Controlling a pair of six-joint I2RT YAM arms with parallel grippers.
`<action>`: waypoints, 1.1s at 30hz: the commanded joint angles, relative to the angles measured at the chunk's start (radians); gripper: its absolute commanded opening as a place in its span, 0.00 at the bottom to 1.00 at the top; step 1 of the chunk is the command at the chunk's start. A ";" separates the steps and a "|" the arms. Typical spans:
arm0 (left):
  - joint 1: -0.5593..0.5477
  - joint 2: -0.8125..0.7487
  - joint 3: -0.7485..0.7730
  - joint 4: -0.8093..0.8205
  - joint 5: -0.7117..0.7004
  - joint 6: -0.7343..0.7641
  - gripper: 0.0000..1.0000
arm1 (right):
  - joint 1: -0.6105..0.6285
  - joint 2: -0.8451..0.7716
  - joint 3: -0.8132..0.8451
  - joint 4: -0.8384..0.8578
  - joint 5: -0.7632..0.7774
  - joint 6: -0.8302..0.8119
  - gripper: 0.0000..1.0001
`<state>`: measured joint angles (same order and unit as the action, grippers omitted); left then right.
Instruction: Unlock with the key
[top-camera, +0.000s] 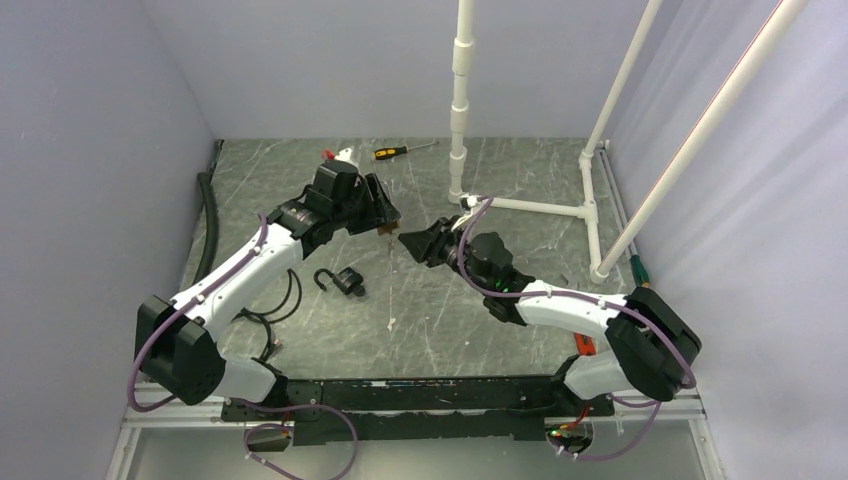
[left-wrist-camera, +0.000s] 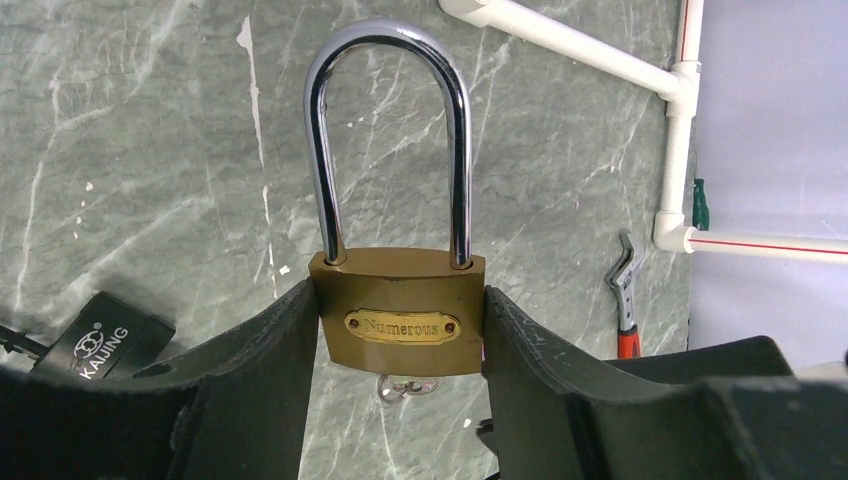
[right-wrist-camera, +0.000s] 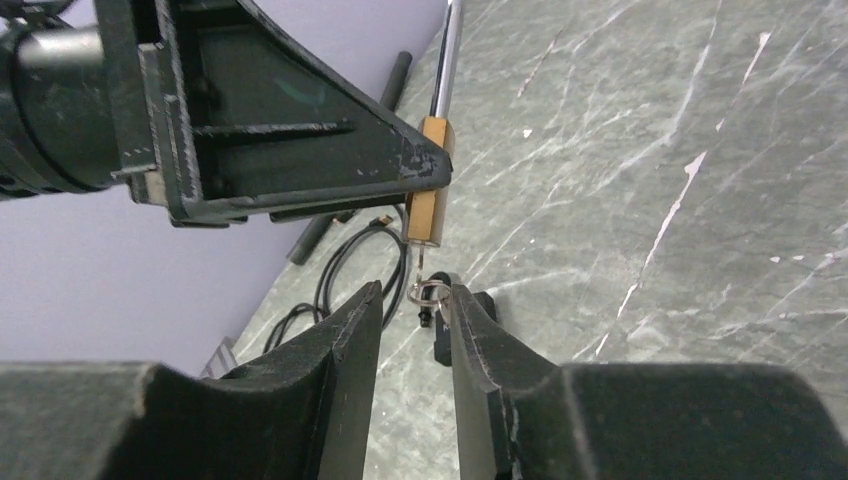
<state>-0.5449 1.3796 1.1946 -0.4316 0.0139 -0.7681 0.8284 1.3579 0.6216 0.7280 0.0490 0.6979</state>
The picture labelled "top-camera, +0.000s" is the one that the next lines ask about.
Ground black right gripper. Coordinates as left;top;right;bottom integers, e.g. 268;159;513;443
398;216;490;295

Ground brass padlock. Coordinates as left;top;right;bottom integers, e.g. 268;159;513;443
376;223;397;235

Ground black padlock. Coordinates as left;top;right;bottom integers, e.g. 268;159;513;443
313;267;366;297

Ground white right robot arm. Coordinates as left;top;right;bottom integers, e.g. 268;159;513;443
398;217;702;415

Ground yellow black screwdriver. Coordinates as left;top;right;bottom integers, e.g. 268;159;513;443
372;141;438;161

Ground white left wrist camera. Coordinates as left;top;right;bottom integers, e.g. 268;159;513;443
321;146;359;168

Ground black loose cable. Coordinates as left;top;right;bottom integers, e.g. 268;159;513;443
235;268;305;362

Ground black corrugated hose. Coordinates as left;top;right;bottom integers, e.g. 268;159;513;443
193;171;221;287

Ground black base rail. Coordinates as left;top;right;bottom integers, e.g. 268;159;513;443
221;375;615;446

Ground red handle pliers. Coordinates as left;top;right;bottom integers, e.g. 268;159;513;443
574;333;597;356

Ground green handle screwdriver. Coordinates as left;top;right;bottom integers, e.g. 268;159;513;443
629;254;651;287

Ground white pvc pipe frame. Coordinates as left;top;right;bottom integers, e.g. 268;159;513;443
447;1;808;284

